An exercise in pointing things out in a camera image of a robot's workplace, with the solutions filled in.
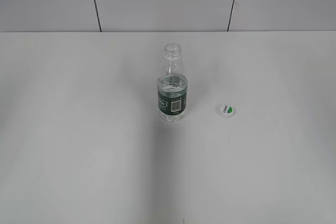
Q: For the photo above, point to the clear green-label water bottle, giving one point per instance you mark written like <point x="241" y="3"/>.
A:
<point x="172" y="84"/>

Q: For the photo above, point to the white green bottle cap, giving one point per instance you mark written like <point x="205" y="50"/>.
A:
<point x="225" y="111"/>

